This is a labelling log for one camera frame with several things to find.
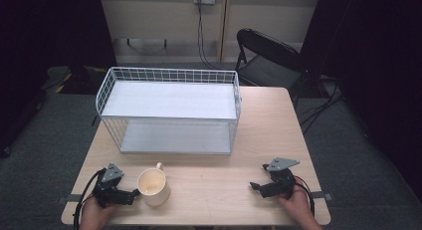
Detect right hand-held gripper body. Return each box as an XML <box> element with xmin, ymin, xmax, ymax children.
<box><xmin>260</xmin><ymin>156</ymin><xmax>302</xmax><ymax>200</ymax></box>

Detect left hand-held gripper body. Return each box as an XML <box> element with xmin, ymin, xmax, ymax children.
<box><xmin>92</xmin><ymin>161</ymin><xmax>125</xmax><ymax>209</ymax></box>

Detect cream ceramic cup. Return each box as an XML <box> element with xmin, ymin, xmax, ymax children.
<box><xmin>136</xmin><ymin>161</ymin><xmax>171</xmax><ymax>207</ymax></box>

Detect person's right hand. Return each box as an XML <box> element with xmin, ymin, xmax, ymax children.
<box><xmin>277</xmin><ymin>184</ymin><xmax>316</xmax><ymax>221</ymax></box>

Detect person's left hand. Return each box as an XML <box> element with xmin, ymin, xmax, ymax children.
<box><xmin>79</xmin><ymin>195</ymin><xmax>117</xmax><ymax>228</ymax></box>

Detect yellow strip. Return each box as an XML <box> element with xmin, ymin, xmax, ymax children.
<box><xmin>54</xmin><ymin>66</ymin><xmax>107</xmax><ymax>95</ymax></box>

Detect black folding chair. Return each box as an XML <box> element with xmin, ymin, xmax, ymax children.
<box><xmin>234</xmin><ymin>28</ymin><xmax>320</xmax><ymax>104</ymax></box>

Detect dark curtain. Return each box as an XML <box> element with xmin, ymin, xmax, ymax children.
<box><xmin>299</xmin><ymin>0</ymin><xmax>422</xmax><ymax>204</ymax></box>
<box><xmin>0</xmin><ymin>0</ymin><xmax>117</xmax><ymax>158</ymax></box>

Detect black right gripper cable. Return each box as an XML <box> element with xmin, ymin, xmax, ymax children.
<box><xmin>293</xmin><ymin>175</ymin><xmax>317</xmax><ymax>218</ymax></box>

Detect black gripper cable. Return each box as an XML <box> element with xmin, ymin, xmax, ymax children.
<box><xmin>293</xmin><ymin>175</ymin><xmax>317</xmax><ymax>218</ymax></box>
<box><xmin>73</xmin><ymin>167</ymin><xmax>107</xmax><ymax>230</ymax></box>

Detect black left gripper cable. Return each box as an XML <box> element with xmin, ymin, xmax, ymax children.
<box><xmin>73</xmin><ymin>167</ymin><xmax>107</xmax><ymax>230</ymax></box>

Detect grey table strap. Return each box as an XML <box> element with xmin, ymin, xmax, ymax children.
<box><xmin>311</xmin><ymin>191</ymin><xmax>333</xmax><ymax>202</ymax></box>
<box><xmin>56</xmin><ymin>193</ymin><xmax>83</xmax><ymax>205</ymax></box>

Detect black floor cables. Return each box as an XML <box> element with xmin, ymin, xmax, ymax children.
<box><xmin>298</xmin><ymin>75</ymin><xmax>344</xmax><ymax>135</ymax></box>

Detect white wire shelf rack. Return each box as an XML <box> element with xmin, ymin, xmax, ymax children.
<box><xmin>95</xmin><ymin>66</ymin><xmax>243</xmax><ymax>155</ymax></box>

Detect black wall socket cable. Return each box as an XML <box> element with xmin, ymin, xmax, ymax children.
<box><xmin>196</xmin><ymin>0</ymin><xmax>233</xmax><ymax>72</ymax></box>

